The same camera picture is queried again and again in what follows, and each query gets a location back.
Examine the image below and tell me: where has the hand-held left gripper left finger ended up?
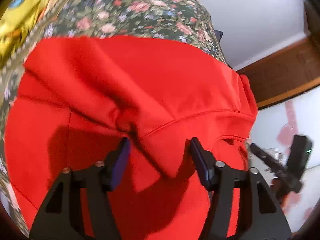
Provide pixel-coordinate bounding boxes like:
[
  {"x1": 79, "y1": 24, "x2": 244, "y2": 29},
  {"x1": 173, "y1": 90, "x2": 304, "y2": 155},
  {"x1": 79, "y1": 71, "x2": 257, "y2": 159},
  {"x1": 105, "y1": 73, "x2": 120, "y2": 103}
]
[{"x1": 29, "y1": 137, "x2": 132, "y2": 240}]

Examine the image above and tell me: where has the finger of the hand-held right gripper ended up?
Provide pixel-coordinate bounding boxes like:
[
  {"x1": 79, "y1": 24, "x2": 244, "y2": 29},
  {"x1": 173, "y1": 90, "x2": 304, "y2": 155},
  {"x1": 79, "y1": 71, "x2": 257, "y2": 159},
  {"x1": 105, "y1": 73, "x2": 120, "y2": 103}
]
[{"x1": 250, "y1": 143, "x2": 288, "y2": 180}]

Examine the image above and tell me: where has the yellow cartoon print blanket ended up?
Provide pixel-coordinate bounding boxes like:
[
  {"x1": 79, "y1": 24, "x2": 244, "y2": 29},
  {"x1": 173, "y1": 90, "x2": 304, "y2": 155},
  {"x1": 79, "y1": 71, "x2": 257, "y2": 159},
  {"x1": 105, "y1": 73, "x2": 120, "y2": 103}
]
[{"x1": 0, "y1": 0, "x2": 73, "y2": 68}]

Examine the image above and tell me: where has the wooden door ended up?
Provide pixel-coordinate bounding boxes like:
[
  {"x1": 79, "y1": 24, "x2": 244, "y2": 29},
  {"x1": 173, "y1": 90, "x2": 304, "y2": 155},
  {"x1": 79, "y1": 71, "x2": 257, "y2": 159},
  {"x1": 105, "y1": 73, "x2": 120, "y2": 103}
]
[{"x1": 236, "y1": 39, "x2": 320, "y2": 103}]

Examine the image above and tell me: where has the floral bedspread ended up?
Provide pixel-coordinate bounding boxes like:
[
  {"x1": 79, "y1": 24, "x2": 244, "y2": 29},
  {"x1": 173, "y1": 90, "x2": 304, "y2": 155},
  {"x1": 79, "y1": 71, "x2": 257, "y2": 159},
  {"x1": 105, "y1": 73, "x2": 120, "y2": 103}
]
[{"x1": 0, "y1": 0, "x2": 229, "y2": 238}]

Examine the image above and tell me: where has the red zip jacket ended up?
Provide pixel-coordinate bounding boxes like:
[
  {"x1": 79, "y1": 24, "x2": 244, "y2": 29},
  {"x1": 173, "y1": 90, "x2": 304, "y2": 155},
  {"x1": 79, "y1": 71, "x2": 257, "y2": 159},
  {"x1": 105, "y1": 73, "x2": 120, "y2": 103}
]
[{"x1": 4, "y1": 35, "x2": 258, "y2": 240}]

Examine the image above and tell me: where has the white wardrobe sliding door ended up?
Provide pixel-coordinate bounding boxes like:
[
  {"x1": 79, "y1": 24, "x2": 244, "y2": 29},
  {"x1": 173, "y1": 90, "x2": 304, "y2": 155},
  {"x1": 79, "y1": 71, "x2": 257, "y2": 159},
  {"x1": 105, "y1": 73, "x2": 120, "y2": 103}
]
[{"x1": 247, "y1": 80, "x2": 320, "y2": 230}]

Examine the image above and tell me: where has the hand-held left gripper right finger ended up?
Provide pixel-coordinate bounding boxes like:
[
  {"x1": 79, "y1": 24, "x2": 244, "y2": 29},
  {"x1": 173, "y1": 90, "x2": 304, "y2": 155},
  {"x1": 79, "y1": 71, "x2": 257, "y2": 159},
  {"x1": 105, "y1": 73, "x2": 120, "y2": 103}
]
[{"x1": 189, "y1": 137, "x2": 292, "y2": 240}]

